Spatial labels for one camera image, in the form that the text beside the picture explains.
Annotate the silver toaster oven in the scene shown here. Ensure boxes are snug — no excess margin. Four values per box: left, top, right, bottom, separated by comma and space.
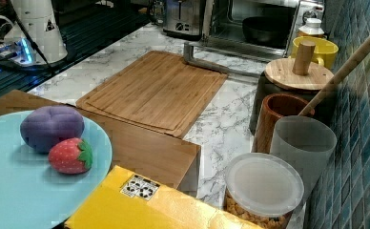
183, 0, 325, 76

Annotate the wooden box stand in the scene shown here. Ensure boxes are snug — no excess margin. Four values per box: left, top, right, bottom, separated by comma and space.
0, 89, 202, 195

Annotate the yellow mug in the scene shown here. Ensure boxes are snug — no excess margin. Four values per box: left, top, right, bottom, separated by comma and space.
290, 36, 339, 70

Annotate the cereal jar with clear lid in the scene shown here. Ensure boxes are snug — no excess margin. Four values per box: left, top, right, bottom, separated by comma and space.
224, 153, 304, 229

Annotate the frosted grey plastic cup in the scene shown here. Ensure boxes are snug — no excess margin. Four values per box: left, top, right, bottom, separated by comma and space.
270, 115, 337, 202

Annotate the wooden rolling stick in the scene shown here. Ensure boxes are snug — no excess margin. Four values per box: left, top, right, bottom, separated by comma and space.
299, 35, 370, 115

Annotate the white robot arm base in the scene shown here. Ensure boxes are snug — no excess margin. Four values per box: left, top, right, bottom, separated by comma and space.
0, 0, 68, 68

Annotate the bamboo cutting board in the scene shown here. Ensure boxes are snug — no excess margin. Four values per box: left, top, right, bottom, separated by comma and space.
76, 51, 227, 138

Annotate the silver toaster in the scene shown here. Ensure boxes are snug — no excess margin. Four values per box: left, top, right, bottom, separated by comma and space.
163, 0, 206, 40

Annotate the red toy strawberry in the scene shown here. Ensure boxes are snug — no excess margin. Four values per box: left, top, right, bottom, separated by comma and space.
48, 137, 93, 175

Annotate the brown wooden cup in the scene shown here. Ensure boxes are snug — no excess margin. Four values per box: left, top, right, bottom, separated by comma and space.
252, 94, 308, 153

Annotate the yellow cardboard box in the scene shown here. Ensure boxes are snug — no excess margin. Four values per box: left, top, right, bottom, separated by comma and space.
65, 166, 262, 229

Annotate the white-lidded jar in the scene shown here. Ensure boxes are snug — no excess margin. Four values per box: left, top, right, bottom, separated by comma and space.
298, 18, 324, 38

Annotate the black pan in oven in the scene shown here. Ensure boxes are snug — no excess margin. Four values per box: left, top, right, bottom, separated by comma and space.
242, 16, 292, 48

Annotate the purple toy fruit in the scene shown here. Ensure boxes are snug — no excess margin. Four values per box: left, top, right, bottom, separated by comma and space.
20, 106, 85, 154

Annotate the black canister with bamboo lid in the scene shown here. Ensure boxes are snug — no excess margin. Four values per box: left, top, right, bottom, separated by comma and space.
249, 40, 333, 133

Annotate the light blue plate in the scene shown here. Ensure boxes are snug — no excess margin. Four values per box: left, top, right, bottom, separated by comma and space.
0, 111, 113, 229

